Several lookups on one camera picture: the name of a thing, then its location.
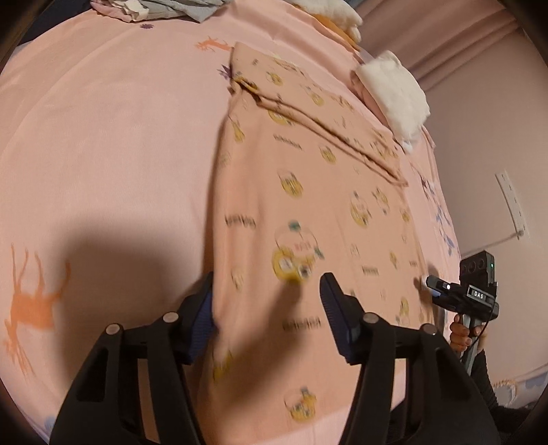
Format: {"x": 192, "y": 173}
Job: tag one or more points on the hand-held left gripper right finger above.
{"x": 338, "y": 318}

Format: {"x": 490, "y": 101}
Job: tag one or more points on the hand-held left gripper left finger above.
{"x": 202, "y": 318}

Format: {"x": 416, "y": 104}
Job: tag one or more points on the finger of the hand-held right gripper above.
{"x": 437, "y": 287}

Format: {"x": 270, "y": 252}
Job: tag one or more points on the pink cartoon print garment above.
{"x": 308, "y": 205}

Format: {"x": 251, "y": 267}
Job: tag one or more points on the person's right hand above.
{"x": 460, "y": 336}

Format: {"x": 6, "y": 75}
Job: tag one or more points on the white power strip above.
{"x": 511, "y": 203}

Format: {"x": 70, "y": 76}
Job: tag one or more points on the pink deer print bed sheet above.
{"x": 107, "y": 149}

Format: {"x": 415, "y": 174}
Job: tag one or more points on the white fleece folded garment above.
{"x": 396, "y": 92}

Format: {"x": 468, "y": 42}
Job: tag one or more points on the pink curtain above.
{"x": 441, "y": 38}

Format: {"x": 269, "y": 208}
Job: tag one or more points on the white orange fluffy cloth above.
{"x": 329, "y": 17}

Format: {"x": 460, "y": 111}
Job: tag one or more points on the grey crumpled cloth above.
{"x": 180, "y": 8}

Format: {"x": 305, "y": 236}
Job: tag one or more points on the pale crumpled cloth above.
{"x": 117, "y": 8}

